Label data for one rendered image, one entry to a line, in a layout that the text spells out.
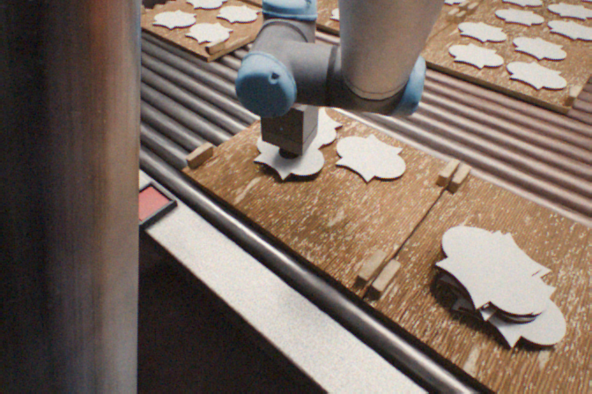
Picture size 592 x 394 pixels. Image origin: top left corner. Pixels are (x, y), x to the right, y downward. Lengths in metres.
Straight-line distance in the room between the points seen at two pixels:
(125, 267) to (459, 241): 0.51
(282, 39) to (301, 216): 0.30
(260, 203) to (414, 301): 0.30
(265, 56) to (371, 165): 0.36
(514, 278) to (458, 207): 0.18
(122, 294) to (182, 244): 0.51
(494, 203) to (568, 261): 0.14
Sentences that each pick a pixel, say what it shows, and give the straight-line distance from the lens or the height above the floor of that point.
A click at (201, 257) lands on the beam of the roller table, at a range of 0.66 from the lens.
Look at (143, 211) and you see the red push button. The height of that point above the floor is 0.93.
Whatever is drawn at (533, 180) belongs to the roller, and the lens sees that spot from 0.88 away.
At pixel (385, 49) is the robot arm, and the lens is 0.31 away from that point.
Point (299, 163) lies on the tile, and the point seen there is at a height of 0.96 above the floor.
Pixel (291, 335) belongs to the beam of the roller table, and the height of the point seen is 0.91.
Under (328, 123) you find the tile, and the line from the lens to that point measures 0.84.
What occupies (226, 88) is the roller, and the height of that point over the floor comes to 0.91.
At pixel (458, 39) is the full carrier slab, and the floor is 0.94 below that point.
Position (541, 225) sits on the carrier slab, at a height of 0.94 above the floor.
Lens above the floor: 1.45
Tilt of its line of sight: 44 degrees down
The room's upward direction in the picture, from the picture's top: straight up
